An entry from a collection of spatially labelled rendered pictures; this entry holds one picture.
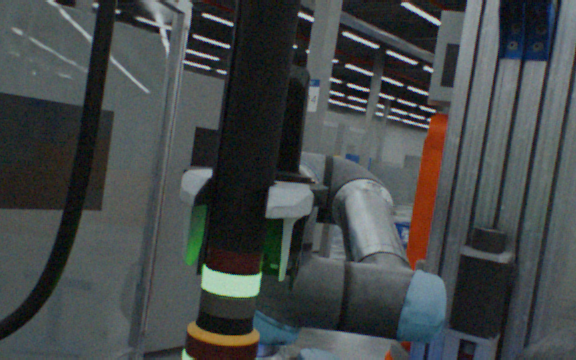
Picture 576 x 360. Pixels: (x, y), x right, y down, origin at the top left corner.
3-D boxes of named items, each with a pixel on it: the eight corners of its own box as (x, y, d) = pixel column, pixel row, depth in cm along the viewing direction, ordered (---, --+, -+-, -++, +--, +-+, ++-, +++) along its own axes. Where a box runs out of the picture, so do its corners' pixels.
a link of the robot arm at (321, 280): (333, 359, 60) (349, 252, 59) (223, 343, 60) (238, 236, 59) (328, 334, 68) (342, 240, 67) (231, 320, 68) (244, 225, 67)
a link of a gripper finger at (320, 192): (333, 217, 37) (318, 202, 46) (337, 193, 37) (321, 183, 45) (258, 206, 36) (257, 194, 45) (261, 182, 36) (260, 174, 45)
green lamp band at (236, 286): (207, 295, 33) (211, 273, 33) (196, 279, 36) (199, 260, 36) (265, 298, 34) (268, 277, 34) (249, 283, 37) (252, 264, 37)
